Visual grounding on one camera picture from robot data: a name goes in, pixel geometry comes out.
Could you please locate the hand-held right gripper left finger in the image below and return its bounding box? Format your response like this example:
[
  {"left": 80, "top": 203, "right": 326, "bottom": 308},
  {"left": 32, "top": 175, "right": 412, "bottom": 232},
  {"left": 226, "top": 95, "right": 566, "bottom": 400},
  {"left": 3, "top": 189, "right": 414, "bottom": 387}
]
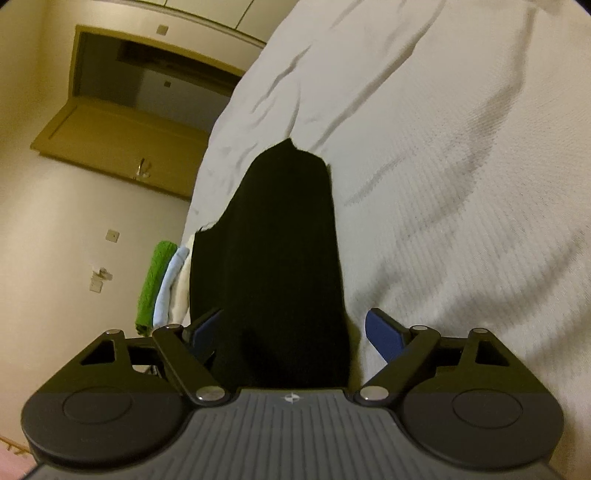
[{"left": 69, "top": 308, "right": 230, "bottom": 407}]

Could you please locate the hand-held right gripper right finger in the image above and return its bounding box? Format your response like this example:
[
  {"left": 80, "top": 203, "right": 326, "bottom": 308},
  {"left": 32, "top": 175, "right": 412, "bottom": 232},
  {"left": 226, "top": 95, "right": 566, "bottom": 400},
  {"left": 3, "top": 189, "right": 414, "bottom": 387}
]
[{"left": 353, "top": 308, "right": 515, "bottom": 407}]

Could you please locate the black knit cardigan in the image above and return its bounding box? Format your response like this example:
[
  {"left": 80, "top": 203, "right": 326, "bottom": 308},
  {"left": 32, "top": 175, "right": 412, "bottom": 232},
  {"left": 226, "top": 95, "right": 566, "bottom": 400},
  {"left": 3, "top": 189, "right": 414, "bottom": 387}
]
[{"left": 188, "top": 138, "right": 358, "bottom": 391}]

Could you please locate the folded cream garment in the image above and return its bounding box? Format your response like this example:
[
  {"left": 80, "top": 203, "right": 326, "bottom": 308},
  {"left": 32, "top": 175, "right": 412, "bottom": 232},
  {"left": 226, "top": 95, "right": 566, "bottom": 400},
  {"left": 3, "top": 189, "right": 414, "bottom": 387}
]
[{"left": 167, "top": 234, "right": 195, "bottom": 328}]

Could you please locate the folded light blue garment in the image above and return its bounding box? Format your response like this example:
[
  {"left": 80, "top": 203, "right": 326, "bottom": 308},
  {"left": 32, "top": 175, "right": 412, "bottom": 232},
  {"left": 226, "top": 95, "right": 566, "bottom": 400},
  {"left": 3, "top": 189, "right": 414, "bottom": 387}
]
[{"left": 153, "top": 247, "right": 191, "bottom": 326}]

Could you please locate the folded green knit sweater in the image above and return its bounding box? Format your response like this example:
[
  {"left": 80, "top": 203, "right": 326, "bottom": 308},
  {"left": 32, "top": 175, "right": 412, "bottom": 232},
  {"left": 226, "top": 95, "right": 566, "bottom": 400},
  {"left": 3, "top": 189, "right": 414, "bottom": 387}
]
[{"left": 135, "top": 240, "right": 178, "bottom": 337}]

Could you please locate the bed with grey duvet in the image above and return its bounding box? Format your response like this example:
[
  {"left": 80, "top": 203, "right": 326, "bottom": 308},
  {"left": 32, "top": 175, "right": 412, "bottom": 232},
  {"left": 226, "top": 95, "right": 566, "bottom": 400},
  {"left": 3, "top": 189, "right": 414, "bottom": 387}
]
[{"left": 185, "top": 0, "right": 591, "bottom": 462}]

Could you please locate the tan wooden door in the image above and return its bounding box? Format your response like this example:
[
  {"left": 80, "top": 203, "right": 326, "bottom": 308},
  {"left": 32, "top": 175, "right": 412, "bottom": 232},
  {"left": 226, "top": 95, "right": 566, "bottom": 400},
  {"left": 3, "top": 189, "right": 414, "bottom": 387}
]
[{"left": 30, "top": 99, "right": 211, "bottom": 200}]

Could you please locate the pink cloth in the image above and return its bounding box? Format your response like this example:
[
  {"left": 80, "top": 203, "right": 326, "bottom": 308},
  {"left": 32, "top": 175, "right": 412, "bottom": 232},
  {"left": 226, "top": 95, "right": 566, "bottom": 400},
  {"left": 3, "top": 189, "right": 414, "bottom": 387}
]
[{"left": 0, "top": 436, "right": 37, "bottom": 480}]

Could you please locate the white panelled wardrobe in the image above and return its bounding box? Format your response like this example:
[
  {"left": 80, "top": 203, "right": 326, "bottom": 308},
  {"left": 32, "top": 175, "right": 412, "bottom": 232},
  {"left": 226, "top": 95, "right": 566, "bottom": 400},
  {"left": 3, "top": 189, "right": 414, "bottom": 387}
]
[{"left": 157, "top": 0, "right": 296, "bottom": 47}]

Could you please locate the white wall fixture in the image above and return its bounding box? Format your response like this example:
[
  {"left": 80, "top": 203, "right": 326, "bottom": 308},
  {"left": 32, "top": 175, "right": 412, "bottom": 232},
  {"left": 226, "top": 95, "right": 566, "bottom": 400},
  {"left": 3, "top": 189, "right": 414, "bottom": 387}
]
[{"left": 89, "top": 265, "right": 114, "bottom": 293}]

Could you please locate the tan door frame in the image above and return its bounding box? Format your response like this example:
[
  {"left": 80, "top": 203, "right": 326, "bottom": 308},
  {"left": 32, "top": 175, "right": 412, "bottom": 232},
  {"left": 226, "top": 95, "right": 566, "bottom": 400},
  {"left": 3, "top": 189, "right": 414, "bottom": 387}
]
[{"left": 69, "top": 25, "right": 247, "bottom": 112}]

